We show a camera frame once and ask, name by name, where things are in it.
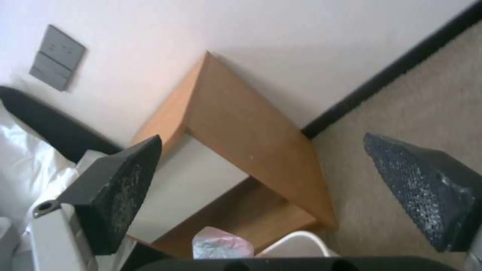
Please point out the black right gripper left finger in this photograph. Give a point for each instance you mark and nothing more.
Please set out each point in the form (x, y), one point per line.
(113, 194)

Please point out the crumpled pink white garbage bag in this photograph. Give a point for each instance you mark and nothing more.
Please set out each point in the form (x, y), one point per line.
(222, 243)

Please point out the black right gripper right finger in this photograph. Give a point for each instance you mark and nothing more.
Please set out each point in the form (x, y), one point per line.
(421, 192)

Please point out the white bed linen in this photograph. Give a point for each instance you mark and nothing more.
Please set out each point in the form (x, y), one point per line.
(26, 169)

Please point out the grey wall switch panel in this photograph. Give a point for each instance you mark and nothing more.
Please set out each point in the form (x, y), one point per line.
(57, 58)

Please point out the black padded headboard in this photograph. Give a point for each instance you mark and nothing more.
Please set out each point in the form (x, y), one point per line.
(49, 121)

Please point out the light wooden side table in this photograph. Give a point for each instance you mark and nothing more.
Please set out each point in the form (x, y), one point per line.
(241, 124)

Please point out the black skirting board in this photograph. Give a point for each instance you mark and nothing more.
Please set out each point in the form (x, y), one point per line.
(391, 73)

